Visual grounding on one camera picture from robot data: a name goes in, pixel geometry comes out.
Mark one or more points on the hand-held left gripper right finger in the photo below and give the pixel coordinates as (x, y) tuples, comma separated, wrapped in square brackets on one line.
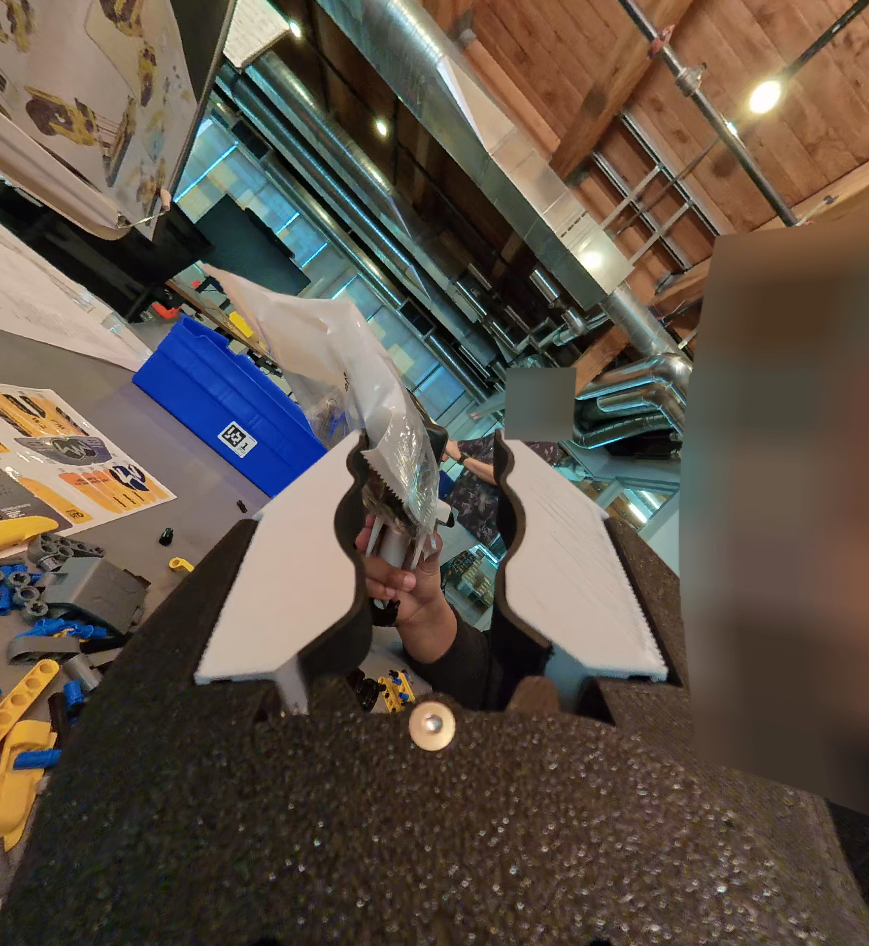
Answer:
[(582, 584)]

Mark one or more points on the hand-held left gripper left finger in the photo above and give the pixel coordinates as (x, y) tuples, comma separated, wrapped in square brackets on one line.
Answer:
[(287, 576)]

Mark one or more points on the clear bag of black pieces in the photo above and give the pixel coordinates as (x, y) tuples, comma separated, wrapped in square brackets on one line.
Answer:
[(331, 347)]

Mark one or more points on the pile of toy building pieces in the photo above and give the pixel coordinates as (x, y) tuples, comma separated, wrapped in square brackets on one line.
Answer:
[(6, 709)]

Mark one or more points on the person's right forearm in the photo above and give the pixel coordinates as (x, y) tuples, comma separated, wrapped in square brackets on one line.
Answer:
[(457, 665)]

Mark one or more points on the person's right hand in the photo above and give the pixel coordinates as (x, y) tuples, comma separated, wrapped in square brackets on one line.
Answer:
[(423, 598)]

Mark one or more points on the large blue plastic bin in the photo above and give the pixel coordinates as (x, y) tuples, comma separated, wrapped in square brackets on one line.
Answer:
[(205, 392)]

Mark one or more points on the yellow grey sticker sheet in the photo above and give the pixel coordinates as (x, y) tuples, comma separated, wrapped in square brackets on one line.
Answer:
[(50, 443)]

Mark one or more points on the white printed paper sheet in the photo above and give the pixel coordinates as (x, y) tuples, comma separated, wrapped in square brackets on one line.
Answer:
[(21, 295)]

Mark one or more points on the open instruction booklet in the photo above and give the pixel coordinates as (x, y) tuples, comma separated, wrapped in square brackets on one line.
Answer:
[(72, 74)]

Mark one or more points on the silver ventilation duct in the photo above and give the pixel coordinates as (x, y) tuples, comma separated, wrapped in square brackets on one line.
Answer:
[(538, 185)]

